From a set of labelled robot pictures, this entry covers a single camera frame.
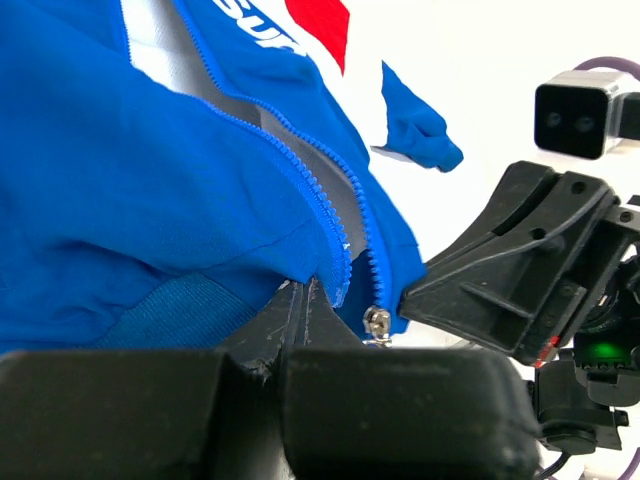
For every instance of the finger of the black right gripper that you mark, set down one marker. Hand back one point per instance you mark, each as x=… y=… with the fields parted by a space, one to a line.
x=524 y=275

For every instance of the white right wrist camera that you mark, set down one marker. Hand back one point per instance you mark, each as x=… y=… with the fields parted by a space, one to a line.
x=586 y=113

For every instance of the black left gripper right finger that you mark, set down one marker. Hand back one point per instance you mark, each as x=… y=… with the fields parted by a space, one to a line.
x=349 y=411

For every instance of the silver metal zipper slider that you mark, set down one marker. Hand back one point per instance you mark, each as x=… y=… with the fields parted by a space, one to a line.
x=377 y=324

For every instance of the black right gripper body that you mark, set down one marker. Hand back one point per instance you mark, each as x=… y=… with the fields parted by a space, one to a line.
x=588 y=373

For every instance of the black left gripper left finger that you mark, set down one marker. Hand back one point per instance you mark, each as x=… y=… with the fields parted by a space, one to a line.
x=150 y=414

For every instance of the blue red white hooded jacket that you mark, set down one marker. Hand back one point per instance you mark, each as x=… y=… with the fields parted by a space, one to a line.
x=167 y=165

